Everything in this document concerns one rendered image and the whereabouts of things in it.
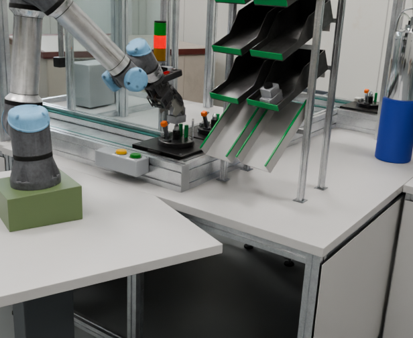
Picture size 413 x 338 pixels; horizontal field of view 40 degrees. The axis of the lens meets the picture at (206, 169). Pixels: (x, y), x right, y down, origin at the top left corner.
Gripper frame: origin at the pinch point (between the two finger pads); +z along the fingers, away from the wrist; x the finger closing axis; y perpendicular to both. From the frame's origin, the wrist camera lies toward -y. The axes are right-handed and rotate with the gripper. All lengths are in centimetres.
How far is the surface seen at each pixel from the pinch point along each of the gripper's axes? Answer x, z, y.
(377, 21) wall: -48, 204, -284
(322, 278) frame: 75, 12, 41
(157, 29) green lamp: -18.2, -16.1, -24.8
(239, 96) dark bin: 32.9, -14.4, 0.1
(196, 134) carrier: -2.8, 21.0, -4.6
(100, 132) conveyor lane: -48, 18, 7
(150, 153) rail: -0.4, 1.6, 20.7
